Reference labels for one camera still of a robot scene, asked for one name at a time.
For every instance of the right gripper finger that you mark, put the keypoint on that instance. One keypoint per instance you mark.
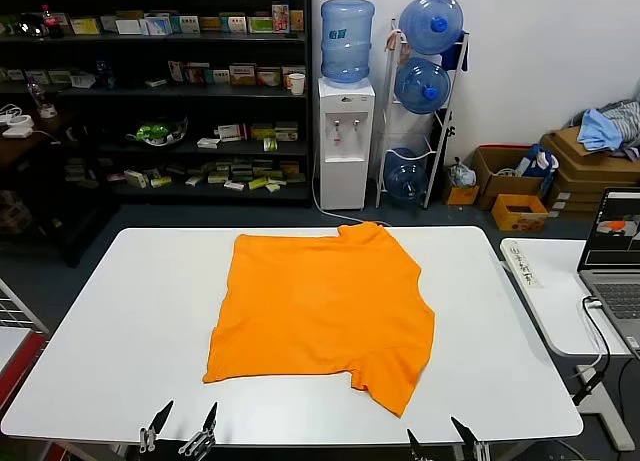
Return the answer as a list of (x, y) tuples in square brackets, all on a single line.
[(472, 438), (416, 448)]

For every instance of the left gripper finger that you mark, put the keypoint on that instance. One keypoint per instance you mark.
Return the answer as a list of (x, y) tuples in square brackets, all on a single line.
[(204, 431), (155, 431)]

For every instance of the orange t-shirt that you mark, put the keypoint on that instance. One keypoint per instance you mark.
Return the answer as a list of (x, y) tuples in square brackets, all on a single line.
[(320, 306)]

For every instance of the large white table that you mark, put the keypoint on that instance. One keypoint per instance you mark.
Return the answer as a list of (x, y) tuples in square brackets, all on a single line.
[(150, 306)]

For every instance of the red white cart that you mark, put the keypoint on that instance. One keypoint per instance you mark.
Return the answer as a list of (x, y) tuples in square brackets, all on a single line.
[(20, 361)]

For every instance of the small white side table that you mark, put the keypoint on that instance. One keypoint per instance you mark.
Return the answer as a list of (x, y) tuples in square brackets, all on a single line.
[(555, 291)]

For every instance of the white strip with handwriting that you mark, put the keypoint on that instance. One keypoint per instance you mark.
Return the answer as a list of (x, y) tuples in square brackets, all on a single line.
[(522, 266)]

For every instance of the grey laptop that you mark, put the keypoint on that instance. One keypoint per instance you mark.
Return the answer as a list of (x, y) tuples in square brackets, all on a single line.
[(620, 296)]

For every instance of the orange cardboard box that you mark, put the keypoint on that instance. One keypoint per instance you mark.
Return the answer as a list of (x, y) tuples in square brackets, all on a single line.
[(520, 221)]

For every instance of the small yellow carton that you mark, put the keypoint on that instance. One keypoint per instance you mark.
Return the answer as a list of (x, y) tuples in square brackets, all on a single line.
[(462, 195)]

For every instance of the pink white flat box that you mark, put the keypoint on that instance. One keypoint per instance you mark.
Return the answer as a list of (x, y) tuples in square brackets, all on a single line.
[(234, 185)]

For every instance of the lime green flat box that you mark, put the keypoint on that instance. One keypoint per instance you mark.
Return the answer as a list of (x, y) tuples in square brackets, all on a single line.
[(257, 183), (161, 182)]

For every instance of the cream white carton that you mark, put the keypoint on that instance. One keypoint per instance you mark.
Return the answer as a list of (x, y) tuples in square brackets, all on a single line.
[(135, 179)]

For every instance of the open brown cardboard box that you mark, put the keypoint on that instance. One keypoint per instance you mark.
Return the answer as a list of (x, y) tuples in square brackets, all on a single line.
[(505, 186)]

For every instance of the grey plastic bag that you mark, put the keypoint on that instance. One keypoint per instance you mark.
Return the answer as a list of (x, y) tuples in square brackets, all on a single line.
[(460, 175)]

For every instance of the cardboard box with labels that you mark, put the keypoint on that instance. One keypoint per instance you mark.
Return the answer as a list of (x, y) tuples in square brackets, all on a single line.
[(575, 191)]

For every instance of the orange yellow box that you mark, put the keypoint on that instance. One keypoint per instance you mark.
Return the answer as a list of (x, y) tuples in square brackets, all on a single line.
[(290, 170)]

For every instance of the white water dispenser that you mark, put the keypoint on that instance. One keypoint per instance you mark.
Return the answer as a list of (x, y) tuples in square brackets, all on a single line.
[(345, 181)]

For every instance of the blue white bag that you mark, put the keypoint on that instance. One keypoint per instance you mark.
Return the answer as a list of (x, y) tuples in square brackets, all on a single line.
[(542, 161)]

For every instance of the white metal jug rack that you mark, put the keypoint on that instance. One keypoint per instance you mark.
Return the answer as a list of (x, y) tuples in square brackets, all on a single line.
[(440, 148)]

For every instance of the small green box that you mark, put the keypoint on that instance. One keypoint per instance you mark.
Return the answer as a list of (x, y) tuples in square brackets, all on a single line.
[(270, 144)]

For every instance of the white red medicine box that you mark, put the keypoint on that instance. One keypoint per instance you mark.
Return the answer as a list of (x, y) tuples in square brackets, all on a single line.
[(231, 132)]

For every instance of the dark wooden desk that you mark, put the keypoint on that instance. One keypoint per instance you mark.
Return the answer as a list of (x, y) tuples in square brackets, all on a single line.
[(30, 151)]

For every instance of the large flat cardboard box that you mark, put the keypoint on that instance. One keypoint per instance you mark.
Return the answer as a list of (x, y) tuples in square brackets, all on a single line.
[(575, 146)]

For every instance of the light blue garment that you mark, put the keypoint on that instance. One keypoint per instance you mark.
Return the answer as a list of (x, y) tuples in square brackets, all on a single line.
[(600, 131)]

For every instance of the white flat device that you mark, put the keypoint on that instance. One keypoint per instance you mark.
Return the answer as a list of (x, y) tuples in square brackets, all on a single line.
[(17, 126)]

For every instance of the black shelf unit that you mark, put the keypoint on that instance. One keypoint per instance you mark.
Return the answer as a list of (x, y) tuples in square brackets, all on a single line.
[(225, 92)]

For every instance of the clear plastic bottle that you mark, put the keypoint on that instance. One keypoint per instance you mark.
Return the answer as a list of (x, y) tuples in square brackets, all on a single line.
[(42, 101)]

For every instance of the small white box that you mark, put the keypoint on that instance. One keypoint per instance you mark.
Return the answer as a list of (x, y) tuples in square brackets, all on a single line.
[(155, 82)]

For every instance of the striped grey garment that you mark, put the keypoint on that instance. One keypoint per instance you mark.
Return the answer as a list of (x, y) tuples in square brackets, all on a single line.
[(627, 121)]

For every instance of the white blue medicine box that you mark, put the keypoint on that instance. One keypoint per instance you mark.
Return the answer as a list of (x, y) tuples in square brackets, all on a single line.
[(221, 76)]

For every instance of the colourful medicine box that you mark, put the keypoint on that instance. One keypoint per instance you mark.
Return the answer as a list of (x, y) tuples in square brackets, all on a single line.
[(197, 74)]

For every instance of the white open box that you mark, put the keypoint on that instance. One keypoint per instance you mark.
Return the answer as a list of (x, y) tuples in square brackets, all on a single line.
[(82, 80)]

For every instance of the white paper cup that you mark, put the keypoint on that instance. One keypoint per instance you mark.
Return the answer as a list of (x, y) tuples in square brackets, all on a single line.
[(296, 84)]

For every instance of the white orange medicine box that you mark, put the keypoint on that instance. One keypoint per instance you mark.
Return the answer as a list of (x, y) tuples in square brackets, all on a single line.
[(234, 23), (243, 74)]

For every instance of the dark blue bottle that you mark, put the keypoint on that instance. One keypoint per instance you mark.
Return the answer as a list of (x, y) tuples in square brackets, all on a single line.
[(105, 75)]

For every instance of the white red standing box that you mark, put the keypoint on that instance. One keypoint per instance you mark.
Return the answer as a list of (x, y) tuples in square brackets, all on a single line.
[(175, 72)]

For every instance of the light blue box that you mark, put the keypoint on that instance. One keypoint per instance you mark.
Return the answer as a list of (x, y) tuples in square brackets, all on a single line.
[(157, 26)]

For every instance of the pink cloth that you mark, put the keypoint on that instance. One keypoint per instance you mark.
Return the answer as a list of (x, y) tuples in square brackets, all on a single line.
[(392, 41)]

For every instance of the upright blue water jug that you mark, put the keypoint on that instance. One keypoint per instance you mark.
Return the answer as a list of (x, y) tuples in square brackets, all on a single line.
[(347, 46)]

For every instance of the tall colourful box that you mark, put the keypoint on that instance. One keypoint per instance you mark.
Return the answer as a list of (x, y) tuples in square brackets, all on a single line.
[(281, 17)]

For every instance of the cola bottle red cap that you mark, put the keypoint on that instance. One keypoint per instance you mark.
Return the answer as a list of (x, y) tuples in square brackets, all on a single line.
[(47, 23)]

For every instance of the clear glass bowl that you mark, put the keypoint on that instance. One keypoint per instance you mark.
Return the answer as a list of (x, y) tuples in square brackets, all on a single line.
[(30, 26)]

